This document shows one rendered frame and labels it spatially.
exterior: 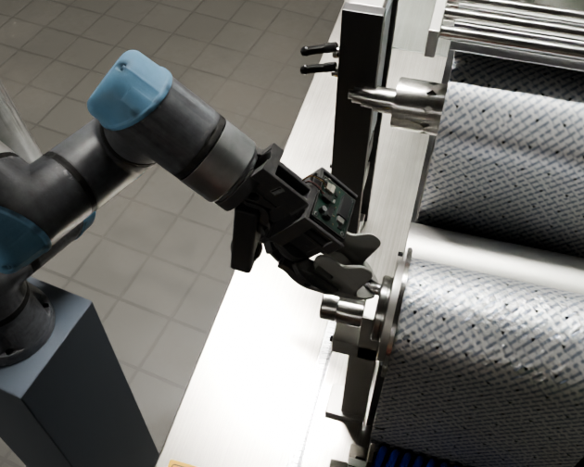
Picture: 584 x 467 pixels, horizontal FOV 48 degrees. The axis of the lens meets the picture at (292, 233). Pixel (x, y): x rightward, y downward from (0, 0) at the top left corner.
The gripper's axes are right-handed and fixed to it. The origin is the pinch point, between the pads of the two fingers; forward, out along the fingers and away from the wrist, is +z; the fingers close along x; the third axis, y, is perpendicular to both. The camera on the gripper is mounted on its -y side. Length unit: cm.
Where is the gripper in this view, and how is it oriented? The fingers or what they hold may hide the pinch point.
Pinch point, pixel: (361, 285)
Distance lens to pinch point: 75.4
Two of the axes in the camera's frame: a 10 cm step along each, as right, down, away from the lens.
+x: 2.6, -7.6, 6.0
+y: 6.2, -3.5, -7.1
